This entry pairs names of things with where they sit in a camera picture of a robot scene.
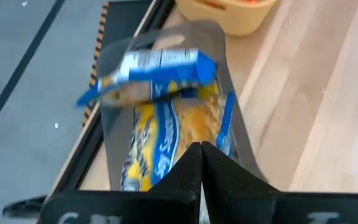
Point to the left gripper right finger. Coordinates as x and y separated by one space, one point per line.
259 208

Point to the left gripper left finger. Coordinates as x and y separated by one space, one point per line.
120 208

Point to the blue Maruchan noodle packet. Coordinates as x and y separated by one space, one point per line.
225 118
166 68
163 133

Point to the grey plastic bin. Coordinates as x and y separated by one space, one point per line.
112 140

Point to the yellow plastic bin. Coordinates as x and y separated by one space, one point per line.
238 21

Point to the black hazard-striped platform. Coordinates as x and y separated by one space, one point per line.
123 18

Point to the black aluminium table frame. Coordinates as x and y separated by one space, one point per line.
85 155

